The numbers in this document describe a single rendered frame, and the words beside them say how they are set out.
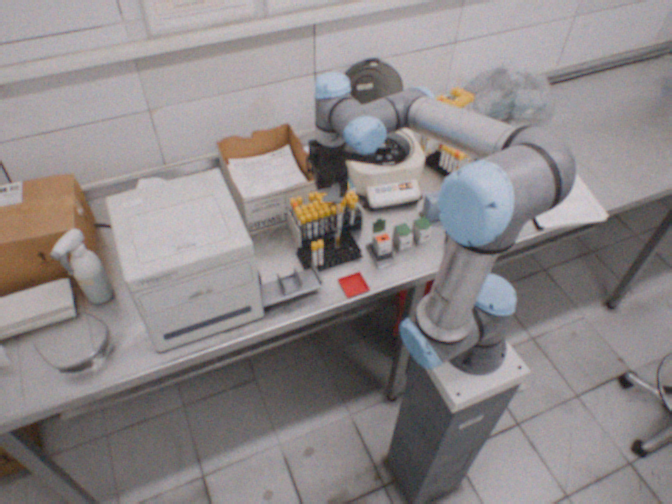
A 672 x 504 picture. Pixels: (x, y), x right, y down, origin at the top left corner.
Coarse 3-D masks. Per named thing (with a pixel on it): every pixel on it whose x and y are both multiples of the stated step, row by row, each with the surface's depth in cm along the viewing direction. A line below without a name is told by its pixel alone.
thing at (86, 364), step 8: (80, 312) 139; (104, 336) 130; (104, 344) 130; (96, 352) 128; (104, 352) 131; (88, 360) 127; (96, 360) 129; (56, 368) 125; (64, 368) 125; (72, 368) 126; (80, 368) 127; (88, 368) 129
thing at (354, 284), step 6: (348, 276) 149; (354, 276) 150; (360, 276) 150; (342, 282) 148; (348, 282) 148; (354, 282) 148; (360, 282) 148; (366, 282) 148; (342, 288) 147; (348, 288) 147; (354, 288) 147; (360, 288) 147; (366, 288) 147; (348, 294) 146; (354, 294) 145
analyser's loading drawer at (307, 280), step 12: (312, 264) 145; (288, 276) 143; (300, 276) 144; (312, 276) 145; (264, 288) 142; (276, 288) 142; (288, 288) 142; (300, 288) 140; (312, 288) 142; (264, 300) 139; (276, 300) 139
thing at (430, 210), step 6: (432, 192) 158; (438, 192) 158; (426, 198) 158; (432, 198) 156; (426, 204) 159; (432, 204) 156; (426, 210) 160; (432, 210) 158; (438, 210) 159; (426, 216) 161; (432, 216) 160; (438, 216) 161; (432, 222) 163; (438, 222) 163
